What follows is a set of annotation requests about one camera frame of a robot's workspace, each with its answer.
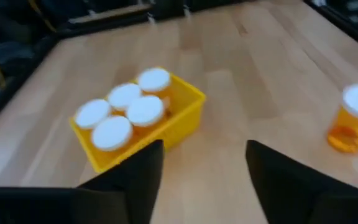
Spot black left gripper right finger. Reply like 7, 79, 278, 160
246, 139, 358, 224

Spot yellow plastic basket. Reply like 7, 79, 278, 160
69, 67, 207, 174

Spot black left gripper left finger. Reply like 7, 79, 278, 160
76, 139, 165, 224

